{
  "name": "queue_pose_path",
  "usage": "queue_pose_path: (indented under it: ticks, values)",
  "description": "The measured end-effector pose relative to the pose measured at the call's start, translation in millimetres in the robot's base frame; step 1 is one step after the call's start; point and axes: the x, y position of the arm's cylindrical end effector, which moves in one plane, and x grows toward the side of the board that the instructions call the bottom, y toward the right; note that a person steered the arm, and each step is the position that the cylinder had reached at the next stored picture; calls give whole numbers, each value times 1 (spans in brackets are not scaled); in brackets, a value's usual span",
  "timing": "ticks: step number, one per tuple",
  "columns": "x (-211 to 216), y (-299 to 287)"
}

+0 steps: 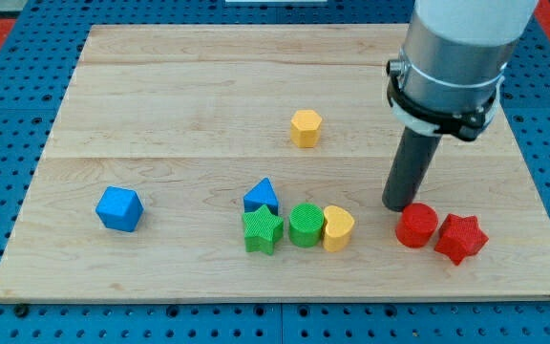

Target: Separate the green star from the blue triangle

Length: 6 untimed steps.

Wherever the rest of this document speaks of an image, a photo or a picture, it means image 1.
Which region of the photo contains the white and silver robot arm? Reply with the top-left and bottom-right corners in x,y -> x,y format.
386,0 -> 538,141

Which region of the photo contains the blue triangle block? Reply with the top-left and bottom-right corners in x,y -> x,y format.
243,178 -> 279,215

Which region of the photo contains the green star block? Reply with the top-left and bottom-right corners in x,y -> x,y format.
242,204 -> 284,255

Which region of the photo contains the red star block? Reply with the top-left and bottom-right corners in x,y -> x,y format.
434,214 -> 489,266

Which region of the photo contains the green cylinder block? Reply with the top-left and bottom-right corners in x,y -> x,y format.
288,203 -> 324,247

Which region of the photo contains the yellow hexagon block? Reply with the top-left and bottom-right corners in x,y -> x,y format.
290,109 -> 323,148

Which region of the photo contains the wooden board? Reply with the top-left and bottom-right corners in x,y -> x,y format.
0,24 -> 550,304

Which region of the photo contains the yellow heart block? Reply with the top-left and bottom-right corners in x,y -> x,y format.
323,205 -> 355,252

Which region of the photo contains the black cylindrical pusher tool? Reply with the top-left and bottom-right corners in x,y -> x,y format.
382,127 -> 441,212

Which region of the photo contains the red cylinder block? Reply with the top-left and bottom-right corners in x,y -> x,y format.
395,203 -> 438,248

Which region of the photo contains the blue cube block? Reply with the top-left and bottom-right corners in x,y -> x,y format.
95,186 -> 143,232

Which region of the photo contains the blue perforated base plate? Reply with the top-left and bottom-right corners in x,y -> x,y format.
0,1 -> 550,343

